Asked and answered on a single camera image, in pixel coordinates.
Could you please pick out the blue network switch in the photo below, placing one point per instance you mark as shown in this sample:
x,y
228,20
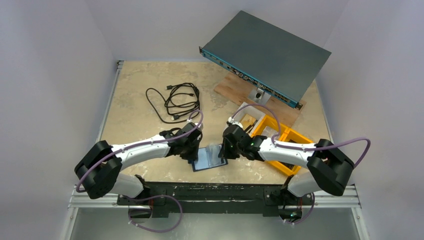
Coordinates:
x,y
274,60

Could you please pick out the gold cards stack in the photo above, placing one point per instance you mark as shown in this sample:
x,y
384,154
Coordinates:
x,y
248,122

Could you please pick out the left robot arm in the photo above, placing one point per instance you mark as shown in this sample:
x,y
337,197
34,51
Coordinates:
x,y
100,171

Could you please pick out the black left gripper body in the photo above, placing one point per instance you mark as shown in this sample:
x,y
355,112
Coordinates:
x,y
191,149

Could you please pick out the wooden board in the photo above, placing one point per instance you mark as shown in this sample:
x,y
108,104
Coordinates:
x,y
239,91

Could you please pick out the white plastic bin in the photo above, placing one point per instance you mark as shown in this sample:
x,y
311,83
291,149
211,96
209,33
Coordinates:
x,y
244,109

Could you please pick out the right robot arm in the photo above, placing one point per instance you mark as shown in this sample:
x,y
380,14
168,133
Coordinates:
x,y
329,169

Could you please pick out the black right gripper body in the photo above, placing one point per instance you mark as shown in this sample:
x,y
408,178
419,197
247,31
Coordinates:
x,y
228,149

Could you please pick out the yellow plastic bin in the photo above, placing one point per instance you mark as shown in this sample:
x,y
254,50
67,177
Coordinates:
x,y
287,135

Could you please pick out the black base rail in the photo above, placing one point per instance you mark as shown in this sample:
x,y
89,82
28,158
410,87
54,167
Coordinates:
x,y
268,200

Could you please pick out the metal stand bracket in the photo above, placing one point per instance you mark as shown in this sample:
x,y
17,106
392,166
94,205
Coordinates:
x,y
259,96

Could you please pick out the white cards in yellow bin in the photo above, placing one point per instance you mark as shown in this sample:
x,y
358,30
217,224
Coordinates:
x,y
270,132

